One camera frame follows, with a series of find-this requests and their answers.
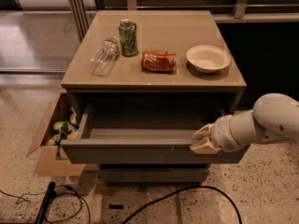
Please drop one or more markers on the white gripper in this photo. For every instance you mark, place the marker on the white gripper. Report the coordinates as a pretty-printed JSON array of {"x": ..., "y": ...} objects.
[{"x": 221, "y": 133}]

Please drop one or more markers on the grey top drawer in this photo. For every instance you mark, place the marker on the grey top drawer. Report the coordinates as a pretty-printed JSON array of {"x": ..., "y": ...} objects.
[{"x": 133, "y": 135}]

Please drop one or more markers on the grey drawer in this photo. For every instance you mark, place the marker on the grey drawer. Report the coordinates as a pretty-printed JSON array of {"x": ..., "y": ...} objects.
[
  {"x": 153, "y": 175},
  {"x": 133, "y": 135}
]

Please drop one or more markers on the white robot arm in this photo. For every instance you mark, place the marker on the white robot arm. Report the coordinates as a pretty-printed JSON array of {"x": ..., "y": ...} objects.
[{"x": 274, "y": 118}]

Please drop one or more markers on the grey drawer cabinet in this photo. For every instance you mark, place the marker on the grey drawer cabinet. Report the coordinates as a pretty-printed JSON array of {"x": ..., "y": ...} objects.
[{"x": 128, "y": 84}]

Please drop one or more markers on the grey bottom drawer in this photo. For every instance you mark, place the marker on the grey bottom drawer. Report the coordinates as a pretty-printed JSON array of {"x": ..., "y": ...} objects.
[{"x": 153, "y": 175}]

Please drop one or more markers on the white bowl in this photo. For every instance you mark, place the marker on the white bowl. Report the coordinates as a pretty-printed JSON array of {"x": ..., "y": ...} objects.
[{"x": 208, "y": 59}]

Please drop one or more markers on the orange soda can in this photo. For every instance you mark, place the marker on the orange soda can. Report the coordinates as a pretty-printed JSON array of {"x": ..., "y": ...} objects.
[{"x": 158, "y": 61}]

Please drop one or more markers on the small black floor plate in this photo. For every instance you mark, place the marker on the small black floor plate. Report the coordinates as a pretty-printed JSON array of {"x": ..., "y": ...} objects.
[{"x": 116, "y": 206}]

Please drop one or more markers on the green soda can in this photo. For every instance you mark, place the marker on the green soda can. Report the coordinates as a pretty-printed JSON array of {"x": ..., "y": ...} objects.
[{"x": 127, "y": 33}]

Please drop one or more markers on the clear plastic bottle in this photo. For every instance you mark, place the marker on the clear plastic bottle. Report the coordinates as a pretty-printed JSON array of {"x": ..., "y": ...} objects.
[{"x": 105, "y": 57}]

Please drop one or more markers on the snack bags in box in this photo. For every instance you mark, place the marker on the snack bags in box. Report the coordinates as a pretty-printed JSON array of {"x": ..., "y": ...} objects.
[{"x": 66, "y": 129}]

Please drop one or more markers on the cardboard box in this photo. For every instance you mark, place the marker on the cardboard box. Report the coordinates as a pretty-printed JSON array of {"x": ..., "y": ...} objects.
[{"x": 52, "y": 160}]

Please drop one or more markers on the black bar on floor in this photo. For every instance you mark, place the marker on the black bar on floor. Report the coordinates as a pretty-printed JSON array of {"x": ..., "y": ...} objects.
[{"x": 45, "y": 203}]

